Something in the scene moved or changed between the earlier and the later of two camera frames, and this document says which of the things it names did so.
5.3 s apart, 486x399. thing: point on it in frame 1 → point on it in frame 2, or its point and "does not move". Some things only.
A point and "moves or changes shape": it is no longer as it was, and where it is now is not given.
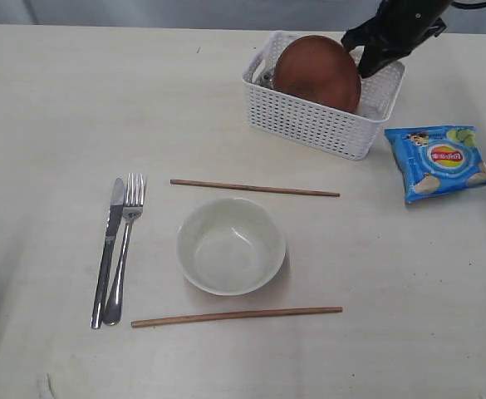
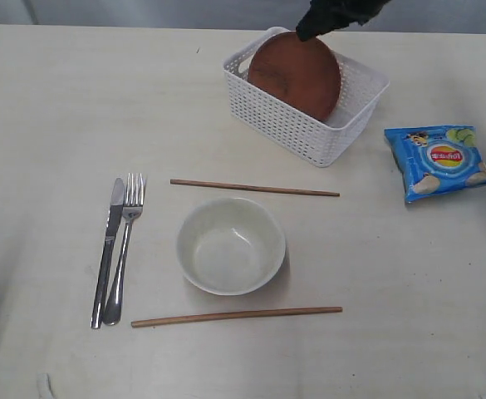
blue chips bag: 432,161 does not move
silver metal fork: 134,205 does not move
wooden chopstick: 283,313 does not move
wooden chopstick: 254,187 does not move
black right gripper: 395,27 → 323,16
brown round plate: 320,70 moves or changes shape
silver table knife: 114,218 does not move
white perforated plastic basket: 273,112 moves or changes shape
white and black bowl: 230,246 does not move
